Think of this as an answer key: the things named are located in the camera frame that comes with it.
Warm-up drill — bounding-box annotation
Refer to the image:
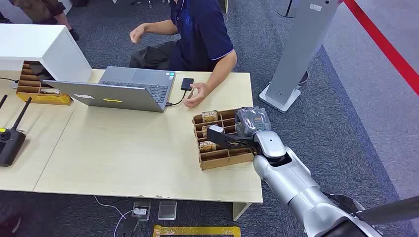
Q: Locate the person's left hand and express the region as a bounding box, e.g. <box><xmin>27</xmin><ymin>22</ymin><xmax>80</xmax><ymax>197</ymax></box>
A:
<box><xmin>182</xmin><ymin>81</ymin><xmax>209</xmax><ymax>109</ymax></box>

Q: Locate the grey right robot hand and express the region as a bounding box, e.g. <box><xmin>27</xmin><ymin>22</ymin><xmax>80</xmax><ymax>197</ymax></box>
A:
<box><xmin>234</xmin><ymin>106</ymin><xmax>272</xmax><ymax>138</ymax></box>

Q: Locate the person's right hand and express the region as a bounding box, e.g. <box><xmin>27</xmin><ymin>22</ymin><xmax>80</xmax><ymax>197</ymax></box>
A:
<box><xmin>129</xmin><ymin>23</ymin><xmax>147</xmax><ymax>44</ymax></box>

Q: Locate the cardboard card organizer box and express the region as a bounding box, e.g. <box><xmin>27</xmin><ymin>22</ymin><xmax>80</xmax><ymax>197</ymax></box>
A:
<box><xmin>192</xmin><ymin>108</ymin><xmax>256</xmax><ymax>171</ymax></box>
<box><xmin>15</xmin><ymin>61</ymin><xmax>73</xmax><ymax>106</ymax></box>

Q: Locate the person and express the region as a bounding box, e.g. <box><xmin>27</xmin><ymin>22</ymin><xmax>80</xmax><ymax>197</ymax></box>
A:
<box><xmin>8</xmin><ymin>0</ymin><xmax>80</xmax><ymax>42</ymax></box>
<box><xmin>128</xmin><ymin>0</ymin><xmax>238</xmax><ymax>109</ymax></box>

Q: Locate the grey laptop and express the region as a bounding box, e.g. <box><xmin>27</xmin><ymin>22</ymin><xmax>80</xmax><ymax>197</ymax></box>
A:
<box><xmin>42</xmin><ymin>66</ymin><xmax>176</xmax><ymax>113</ymax></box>

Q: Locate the grey kiosk stand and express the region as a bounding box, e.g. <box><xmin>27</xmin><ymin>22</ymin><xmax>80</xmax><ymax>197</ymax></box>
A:
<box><xmin>259</xmin><ymin>0</ymin><xmax>342</xmax><ymax>113</ymax></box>

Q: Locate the light wood desk leg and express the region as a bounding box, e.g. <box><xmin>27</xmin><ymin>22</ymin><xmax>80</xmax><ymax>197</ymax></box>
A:
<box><xmin>232</xmin><ymin>202</ymin><xmax>253</xmax><ymax>222</ymax></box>

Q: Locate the white cabinet box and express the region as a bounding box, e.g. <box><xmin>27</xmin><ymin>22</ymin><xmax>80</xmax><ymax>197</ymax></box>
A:
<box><xmin>0</xmin><ymin>23</ymin><xmax>93</xmax><ymax>83</ymax></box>

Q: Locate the black round stand base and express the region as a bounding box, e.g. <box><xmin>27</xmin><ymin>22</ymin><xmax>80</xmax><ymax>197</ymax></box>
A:
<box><xmin>277</xmin><ymin>0</ymin><xmax>296</xmax><ymax>18</ymax></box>

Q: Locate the red barrier strip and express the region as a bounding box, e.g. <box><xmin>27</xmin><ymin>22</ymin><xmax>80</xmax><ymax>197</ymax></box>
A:
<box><xmin>343</xmin><ymin>0</ymin><xmax>419</xmax><ymax>96</ymax></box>

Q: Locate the dark grey bar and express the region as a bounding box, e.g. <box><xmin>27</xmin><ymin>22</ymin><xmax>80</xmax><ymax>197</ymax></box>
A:
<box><xmin>356</xmin><ymin>196</ymin><xmax>419</xmax><ymax>227</ymax></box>

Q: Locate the black router with antennas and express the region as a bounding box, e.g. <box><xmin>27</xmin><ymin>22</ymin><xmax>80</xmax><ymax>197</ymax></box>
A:
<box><xmin>0</xmin><ymin>94</ymin><xmax>33</xmax><ymax>168</ymax></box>

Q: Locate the black phone cable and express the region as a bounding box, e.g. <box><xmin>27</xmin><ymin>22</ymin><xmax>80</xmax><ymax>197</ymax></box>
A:
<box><xmin>166</xmin><ymin>90</ymin><xmax>187</xmax><ymax>107</ymax></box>

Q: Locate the yellow tape frame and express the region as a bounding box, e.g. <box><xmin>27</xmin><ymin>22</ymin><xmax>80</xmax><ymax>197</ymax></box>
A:
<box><xmin>152</xmin><ymin>225</ymin><xmax>242</xmax><ymax>237</ymax></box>

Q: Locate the white cable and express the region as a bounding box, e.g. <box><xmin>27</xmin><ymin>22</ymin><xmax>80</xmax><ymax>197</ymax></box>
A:
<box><xmin>94</xmin><ymin>196</ymin><xmax>135</xmax><ymax>237</ymax></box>

